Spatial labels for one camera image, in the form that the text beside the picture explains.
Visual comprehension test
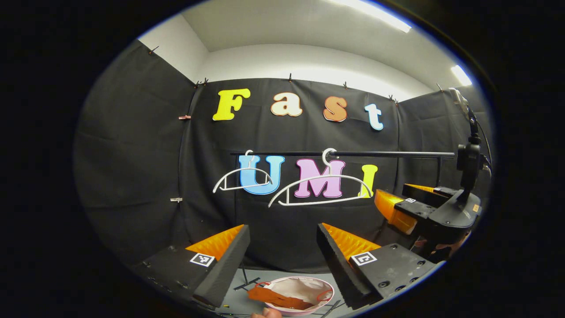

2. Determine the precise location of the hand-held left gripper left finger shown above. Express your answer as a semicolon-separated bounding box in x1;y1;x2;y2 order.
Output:
141;224;251;308

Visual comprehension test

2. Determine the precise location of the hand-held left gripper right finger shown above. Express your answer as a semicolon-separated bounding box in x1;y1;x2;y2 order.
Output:
316;222;442;310

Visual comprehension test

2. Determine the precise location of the white pink laundry hamper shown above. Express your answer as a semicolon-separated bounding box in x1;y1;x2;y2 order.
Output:
260;276;335;317

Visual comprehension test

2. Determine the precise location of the orange corduroy jacket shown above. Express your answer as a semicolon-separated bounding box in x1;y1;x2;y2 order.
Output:
247;285;315;311

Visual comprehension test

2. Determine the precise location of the black clothes rack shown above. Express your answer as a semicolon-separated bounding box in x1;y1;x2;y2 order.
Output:
230;150;456;318

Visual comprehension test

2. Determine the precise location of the white clothes hanger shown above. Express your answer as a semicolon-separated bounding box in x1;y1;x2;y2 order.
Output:
212;150;275;194
267;148;374;208

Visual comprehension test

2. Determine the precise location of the short ceiling light strip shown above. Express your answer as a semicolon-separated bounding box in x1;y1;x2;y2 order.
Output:
451;64;473;87

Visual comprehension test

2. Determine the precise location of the black backdrop cloth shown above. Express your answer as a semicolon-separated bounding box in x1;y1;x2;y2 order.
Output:
73;40;493;271

